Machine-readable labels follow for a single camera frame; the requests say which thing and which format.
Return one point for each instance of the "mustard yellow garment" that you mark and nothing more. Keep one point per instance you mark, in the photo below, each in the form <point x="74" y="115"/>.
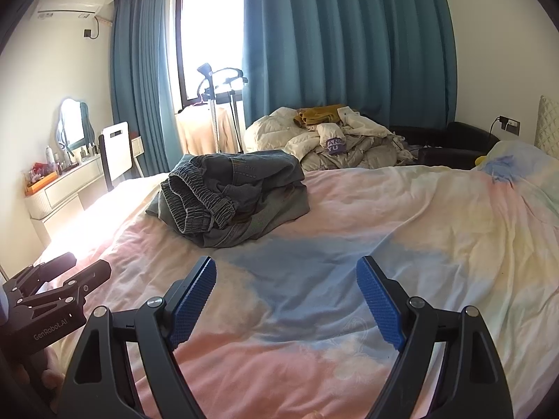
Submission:
<point x="309" y="117"/>

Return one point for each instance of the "white air conditioner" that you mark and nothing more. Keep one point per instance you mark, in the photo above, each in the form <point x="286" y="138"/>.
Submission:
<point x="78" y="9"/>

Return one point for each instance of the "orange tray on dresser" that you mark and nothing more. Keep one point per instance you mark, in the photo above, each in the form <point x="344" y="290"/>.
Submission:
<point x="40" y="184"/>

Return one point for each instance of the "teal curtain right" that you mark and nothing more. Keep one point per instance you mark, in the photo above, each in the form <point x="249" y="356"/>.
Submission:
<point x="393" y="60"/>

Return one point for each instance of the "white dressing table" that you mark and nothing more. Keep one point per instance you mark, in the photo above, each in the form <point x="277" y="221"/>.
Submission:
<point x="51" y="208"/>

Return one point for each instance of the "person's left hand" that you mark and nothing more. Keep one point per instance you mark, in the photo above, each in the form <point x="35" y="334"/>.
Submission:
<point x="52" y="378"/>

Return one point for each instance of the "pastel pillow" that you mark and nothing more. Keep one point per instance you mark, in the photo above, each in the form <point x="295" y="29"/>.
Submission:
<point x="516" y="161"/>

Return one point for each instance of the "blue denim jeans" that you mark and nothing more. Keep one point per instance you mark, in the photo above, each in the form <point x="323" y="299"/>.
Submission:
<point x="222" y="200"/>

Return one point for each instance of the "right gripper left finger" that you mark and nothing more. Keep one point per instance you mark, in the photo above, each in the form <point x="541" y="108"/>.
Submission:
<point x="99" y="381"/>

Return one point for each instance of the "black sofa chair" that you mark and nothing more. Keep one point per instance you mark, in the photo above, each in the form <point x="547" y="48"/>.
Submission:
<point x="457" y="146"/>

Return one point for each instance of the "wall power socket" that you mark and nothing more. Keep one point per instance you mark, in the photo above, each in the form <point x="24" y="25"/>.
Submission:
<point x="509" y="125"/>

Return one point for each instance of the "yellow plush toy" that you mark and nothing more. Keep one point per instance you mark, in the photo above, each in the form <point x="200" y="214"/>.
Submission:
<point x="479" y="160"/>

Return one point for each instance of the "oval vanity mirror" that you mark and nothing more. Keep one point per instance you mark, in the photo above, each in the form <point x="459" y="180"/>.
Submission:
<point x="74" y="129"/>

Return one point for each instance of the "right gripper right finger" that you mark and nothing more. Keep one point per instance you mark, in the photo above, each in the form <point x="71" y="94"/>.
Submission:
<point x="471" y="382"/>

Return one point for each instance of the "cream puffer jacket pile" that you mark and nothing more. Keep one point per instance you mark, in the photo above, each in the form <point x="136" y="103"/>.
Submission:
<point x="355" y="142"/>

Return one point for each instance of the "pastel tie-dye bed sheet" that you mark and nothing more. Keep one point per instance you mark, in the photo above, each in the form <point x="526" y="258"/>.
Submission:
<point x="286" y="330"/>

